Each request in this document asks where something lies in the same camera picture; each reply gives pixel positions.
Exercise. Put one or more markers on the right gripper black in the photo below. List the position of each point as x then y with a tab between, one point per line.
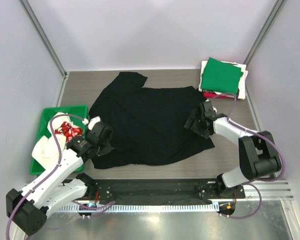
192	116

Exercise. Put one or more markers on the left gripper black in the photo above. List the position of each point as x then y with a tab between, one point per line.
108	149

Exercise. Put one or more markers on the black t shirt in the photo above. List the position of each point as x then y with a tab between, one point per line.
148	123

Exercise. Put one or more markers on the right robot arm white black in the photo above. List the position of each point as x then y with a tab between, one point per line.
258	155

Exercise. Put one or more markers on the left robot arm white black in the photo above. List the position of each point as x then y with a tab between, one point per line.
30	207

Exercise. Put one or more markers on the folded pink t shirt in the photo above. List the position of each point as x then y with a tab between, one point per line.
212	95

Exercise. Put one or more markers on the red white patterned t shirt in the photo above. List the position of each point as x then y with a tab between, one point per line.
69	131

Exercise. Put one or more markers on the folded green t shirt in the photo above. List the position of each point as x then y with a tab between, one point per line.
220	77

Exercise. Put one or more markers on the folded white t shirt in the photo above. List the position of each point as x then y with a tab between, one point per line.
241	93

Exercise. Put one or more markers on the white t shirt in bin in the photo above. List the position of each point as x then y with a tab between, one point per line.
45	151

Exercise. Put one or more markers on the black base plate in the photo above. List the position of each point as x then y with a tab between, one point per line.
164	192

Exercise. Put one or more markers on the slotted cable duct strip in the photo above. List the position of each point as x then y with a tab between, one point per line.
75	208

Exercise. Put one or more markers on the aluminium rail frame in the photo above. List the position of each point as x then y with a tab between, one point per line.
270	191

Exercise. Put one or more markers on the right aluminium corner post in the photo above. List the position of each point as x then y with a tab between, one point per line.
272	16

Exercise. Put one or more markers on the aluminium corner post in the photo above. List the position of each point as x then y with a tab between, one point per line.
42	35
272	16

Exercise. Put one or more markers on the left aluminium corner post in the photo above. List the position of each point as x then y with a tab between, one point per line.
42	35

